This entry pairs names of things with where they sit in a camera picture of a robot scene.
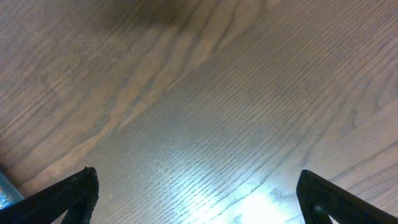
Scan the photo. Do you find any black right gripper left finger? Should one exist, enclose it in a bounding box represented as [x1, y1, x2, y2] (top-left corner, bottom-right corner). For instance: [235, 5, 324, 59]
[1, 167, 99, 224]

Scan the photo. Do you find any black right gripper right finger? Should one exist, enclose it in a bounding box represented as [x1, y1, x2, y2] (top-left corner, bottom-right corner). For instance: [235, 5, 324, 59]
[296, 170, 397, 224]

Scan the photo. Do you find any blue Kool Fever box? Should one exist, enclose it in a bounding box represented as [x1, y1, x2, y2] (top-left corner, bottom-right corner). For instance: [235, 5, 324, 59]
[0, 173, 24, 209]

